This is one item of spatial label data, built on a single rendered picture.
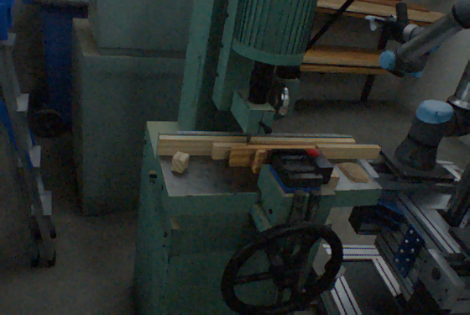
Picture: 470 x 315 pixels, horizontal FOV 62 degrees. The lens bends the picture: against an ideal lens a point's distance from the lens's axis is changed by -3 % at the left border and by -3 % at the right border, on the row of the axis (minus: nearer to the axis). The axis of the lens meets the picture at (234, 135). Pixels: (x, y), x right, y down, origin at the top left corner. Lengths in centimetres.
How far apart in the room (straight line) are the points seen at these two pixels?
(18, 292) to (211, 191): 119
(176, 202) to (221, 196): 11
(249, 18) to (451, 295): 87
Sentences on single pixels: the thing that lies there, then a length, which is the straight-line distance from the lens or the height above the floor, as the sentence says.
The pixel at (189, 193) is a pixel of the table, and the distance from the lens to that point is 95.
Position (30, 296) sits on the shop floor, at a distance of 194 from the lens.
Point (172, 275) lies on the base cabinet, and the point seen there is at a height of 64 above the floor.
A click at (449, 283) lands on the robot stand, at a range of 122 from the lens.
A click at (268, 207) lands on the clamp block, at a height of 89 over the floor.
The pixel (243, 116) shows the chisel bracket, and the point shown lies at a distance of 104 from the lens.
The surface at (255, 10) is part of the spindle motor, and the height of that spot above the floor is 131.
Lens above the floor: 146
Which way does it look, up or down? 27 degrees down
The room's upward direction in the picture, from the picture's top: 12 degrees clockwise
